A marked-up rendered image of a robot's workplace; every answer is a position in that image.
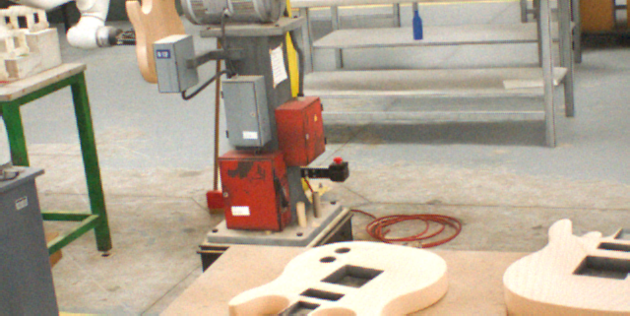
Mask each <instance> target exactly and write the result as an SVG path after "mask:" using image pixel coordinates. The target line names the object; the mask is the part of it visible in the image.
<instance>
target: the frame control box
mask: <svg viewBox="0 0 630 316"><path fill-rule="evenodd" d="M153 51H154V58H155V63H156V70H157V83H158V90H159V92H160V93H181V95H182V98H183V99H185V100H189V99H191V98H193V96H194V95H196V94H197V93H199V92H200V91H202V90H204V89H205V88H206V87H207V86H208V85H210V84H211V83H212V82H213V81H215V80H216V79H217V78H219V77H220V76H221V75H223V74H228V76H227V77H228V79H229V80H232V78H231V75H230V71H229V70H227V69H225V70H222V71H220V72H218V73H217V74H215V75H214V76H213V77H212V78H210V79H209V80H208V81H207V82H206V83H205V84H204V85H203V86H202V87H200V88H199V89H198V90H196V91H194V92H193V93H191V94H190V95H188V96H186V94H185V92H187V90H189V89H191V88H193V87H194V86H195V85H197V84H199V81H198V73H197V67H196V68H191V69H188V68H187V65H186V59H188V58H191V57H193V56H194V55H195V52H194V37H193V34H172V35H170V36H167V37H165V38H163V39H161V40H158V41H156V42H154V43H153Z"/></svg>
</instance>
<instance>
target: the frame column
mask: <svg viewBox="0 0 630 316"><path fill-rule="evenodd" d="M286 35H287V32H286V33H284V34H276V35H247V36H227V37H226V49H239V48H243V49H244V53H245V58H244V59H230V63H231V65H232V67H233V69H234V71H236V74H238V76H264V81H265V89H266V97H267V105H268V113H269V121H270V129H271V137H272V139H271V140H270V141H269V142H267V143H266V144H264V146H263V147H261V150H262V151H279V150H280V149H279V141H278V132H277V124H276V116H275V109H276V108H277V107H279V106H281V105H282V104H284V103H285V102H287V101H288V100H290V99H291V98H292V87H291V78H290V70H289V61H288V53H287V44H286ZM235 150H236V151H256V150H257V149H256V147H235ZM286 171H287V180H288V187H289V196H290V204H291V213H292V221H294V220H295V219H297V214H296V206H295V204H296V203H299V202H302V203H304V210H305V211H306V210H308V209H309V208H310V207H311V206H312V204H311V203H310V201H309V199H308V197H307V196H306V194H305V192H304V189H303V186H302V181H301V173H300V166H287V167H286ZM291 223H292V222H291Z"/></svg>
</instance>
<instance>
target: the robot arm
mask: <svg viewBox="0 0 630 316"><path fill-rule="evenodd" d="M10 1H12V2H15V3H18V4H20V5H23V6H25V7H28V8H33V9H37V10H46V9H49V8H52V7H55V6H60V5H62V4H65V3H68V2H70V1H73V0H10ZM75 1H76V5H77V7H78V8H79V10H80V13H81V14H82V15H81V19H80V21H79V22H78V24H77V25H76V26H74V27H73V28H72V29H70V30H69V32H68V40H69V42H70V43H71V44H72V45H73V46H74V47H76V48H80V49H98V48H101V47H113V46H114V45H137V41H136V34H135V31H134V29H132V31H131V32H129V31H127V32H125V31H124V30H123V29H115V28H113V27H104V26H103V24H104V20H105V18H106V14H107V10H108V4H109V0H75ZM25 172H26V170H25V169H24V168H23V167H15V166H13V164H12V160H11V153H10V145H9V139H8V135H7V130H6V127H5V124H4V122H3V120H2V118H1V116H0V182H1V181H3V180H8V179H12V178H17V177H19V174H22V173H25Z"/></svg>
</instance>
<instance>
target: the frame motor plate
mask: <svg viewBox="0 0 630 316"><path fill-rule="evenodd" d="M304 24H305V21H304V17H297V16H293V17H289V18H281V19H280V20H279V21H278V22H276V23H265V24H263V25H262V26H260V27H257V28H229V29H225V34H226V36H247V35H276V34H284V33H286V32H289V31H291V30H292V29H296V28H298V27H300V26H302V25H304ZM219 36H222V34H221V29H211V28H206V29H204V30H200V37H219Z"/></svg>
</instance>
